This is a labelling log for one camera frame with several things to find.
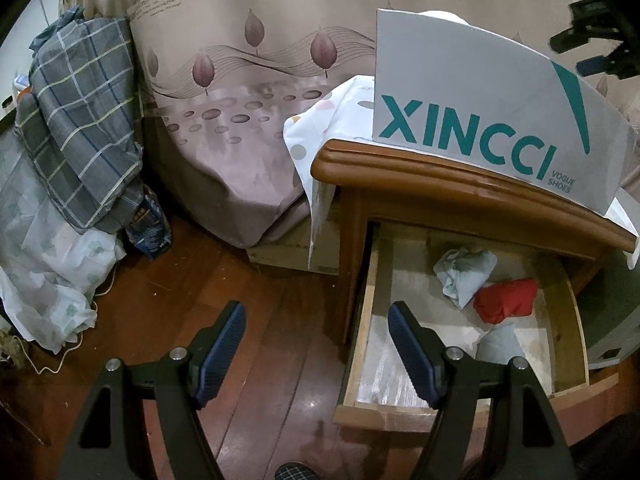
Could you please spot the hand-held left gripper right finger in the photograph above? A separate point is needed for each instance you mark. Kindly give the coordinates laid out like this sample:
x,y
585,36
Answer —
x,y
410,355

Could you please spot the grey underwear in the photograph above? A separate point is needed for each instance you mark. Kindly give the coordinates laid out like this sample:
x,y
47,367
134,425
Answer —
x,y
500,345

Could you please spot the red underwear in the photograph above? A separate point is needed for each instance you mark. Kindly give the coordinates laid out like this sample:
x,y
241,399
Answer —
x,y
505,300

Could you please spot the pale mint underwear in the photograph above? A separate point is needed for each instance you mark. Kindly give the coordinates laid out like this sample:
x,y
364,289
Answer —
x,y
462,272

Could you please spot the grey box with black slots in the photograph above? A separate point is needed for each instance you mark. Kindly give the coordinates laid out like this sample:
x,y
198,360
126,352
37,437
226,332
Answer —
x,y
615,310

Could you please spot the leaf-print bed sheet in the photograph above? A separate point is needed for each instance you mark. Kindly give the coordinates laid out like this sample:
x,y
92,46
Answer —
x,y
240,150

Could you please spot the pale printed cloth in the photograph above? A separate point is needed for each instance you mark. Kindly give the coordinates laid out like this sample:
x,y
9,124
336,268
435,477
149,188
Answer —
x,y
45,270

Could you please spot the wooden bed frame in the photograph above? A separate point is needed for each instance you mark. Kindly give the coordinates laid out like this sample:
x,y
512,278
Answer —
x,y
285,257

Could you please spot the white shoe box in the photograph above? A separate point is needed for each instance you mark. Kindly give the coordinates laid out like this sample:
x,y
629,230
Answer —
x,y
475,95

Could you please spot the wooden drawer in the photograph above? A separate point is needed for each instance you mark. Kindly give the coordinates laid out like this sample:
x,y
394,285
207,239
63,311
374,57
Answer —
x,y
425,265

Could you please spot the white dotted cloth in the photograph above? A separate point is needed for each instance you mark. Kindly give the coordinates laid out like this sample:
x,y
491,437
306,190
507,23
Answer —
x,y
320,125

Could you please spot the wooden nightstand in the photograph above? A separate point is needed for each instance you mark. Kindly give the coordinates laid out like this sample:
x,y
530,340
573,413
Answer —
x,y
450,190

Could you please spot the grey plaid cloth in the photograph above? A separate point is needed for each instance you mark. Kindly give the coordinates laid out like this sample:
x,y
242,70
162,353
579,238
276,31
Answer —
x,y
75,125

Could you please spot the blue snack bag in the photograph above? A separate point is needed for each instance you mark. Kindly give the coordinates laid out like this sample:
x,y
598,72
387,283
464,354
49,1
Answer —
x,y
147,225

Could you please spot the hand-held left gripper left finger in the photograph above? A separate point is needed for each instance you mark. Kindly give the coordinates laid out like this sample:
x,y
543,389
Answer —
x,y
225,345

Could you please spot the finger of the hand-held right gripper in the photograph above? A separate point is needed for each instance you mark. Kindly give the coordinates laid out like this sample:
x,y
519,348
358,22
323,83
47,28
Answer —
x,y
595,66
575,40

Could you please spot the plaid slipper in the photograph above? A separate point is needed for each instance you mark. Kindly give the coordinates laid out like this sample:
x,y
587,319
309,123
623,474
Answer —
x,y
296,471

